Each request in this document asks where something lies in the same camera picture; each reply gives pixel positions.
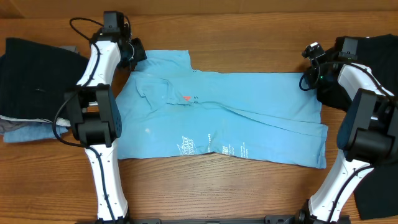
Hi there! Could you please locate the light blue printed t-shirt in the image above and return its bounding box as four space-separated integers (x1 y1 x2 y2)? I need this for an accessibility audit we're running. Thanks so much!
116 50 328 169

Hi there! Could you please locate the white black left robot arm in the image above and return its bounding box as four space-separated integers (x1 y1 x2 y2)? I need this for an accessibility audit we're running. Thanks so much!
65 11 147 223

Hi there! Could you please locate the folded black garment on stack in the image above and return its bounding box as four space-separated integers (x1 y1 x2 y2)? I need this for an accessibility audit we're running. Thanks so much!
1 38 88 121

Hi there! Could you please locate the folded blue garment under stack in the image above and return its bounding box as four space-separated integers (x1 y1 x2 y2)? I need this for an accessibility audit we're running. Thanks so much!
2 122 56 143

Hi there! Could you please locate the black unfolded shirt pile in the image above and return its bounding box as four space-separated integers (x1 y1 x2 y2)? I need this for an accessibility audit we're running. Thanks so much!
315 34 398 220

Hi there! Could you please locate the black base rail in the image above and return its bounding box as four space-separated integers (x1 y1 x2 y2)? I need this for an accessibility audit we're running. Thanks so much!
74 214 352 224

